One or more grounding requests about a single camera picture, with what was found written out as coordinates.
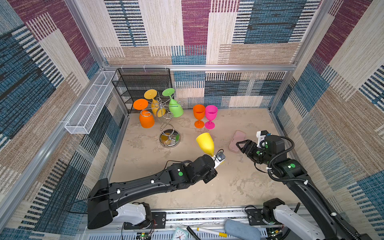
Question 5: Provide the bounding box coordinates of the green wine glass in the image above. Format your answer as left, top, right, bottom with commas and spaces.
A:
162, 88, 184, 118

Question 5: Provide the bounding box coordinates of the teal alarm clock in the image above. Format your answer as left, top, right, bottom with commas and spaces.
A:
171, 228, 189, 240

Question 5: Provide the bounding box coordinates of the orange wine glass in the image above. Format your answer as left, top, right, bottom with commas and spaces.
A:
193, 105, 206, 129
133, 99, 155, 129

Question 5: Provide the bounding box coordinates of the black pen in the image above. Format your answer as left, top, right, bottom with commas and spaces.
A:
187, 226, 201, 240

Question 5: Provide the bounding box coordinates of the yellow white marker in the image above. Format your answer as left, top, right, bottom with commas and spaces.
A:
197, 228, 228, 238

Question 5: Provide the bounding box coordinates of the orange back wine glass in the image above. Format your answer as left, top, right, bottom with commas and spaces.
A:
133, 99, 155, 129

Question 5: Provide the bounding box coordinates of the amber yellow wine glass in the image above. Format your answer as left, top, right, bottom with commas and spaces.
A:
144, 89, 166, 118

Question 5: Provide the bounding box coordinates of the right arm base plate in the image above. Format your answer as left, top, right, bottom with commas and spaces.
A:
245, 208, 268, 226

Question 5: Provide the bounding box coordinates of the orange front wine glass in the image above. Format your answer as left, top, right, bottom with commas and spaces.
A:
193, 105, 206, 129

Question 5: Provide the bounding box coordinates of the pink wine glass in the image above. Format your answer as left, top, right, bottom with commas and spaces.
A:
205, 105, 218, 130

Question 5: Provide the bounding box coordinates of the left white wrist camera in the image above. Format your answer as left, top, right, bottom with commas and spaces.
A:
213, 151, 226, 169

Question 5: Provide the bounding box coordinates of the blue grey cloth pouch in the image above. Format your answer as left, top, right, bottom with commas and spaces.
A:
224, 220, 262, 240

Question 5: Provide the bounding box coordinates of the white mesh wall basket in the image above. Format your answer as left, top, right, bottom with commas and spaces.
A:
65, 71, 115, 135

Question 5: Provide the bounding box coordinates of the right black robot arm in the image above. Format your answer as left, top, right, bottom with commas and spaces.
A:
236, 131, 370, 240

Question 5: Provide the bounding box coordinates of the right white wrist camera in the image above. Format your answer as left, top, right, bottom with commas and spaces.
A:
257, 130, 270, 149

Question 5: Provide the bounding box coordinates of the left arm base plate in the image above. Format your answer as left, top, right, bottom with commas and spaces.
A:
123, 212, 167, 230

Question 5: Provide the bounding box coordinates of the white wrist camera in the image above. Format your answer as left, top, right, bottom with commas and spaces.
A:
213, 151, 226, 169
257, 130, 270, 149

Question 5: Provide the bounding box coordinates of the pink glasses case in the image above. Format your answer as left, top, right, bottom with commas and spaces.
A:
229, 130, 246, 153

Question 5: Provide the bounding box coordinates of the black wire shelf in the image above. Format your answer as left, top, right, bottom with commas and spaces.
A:
112, 68, 173, 113

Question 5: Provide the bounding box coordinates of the chrome wine glass rack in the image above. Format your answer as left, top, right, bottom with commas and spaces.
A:
146, 97, 181, 148

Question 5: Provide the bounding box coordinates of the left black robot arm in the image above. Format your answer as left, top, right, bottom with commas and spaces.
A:
87, 153, 226, 230

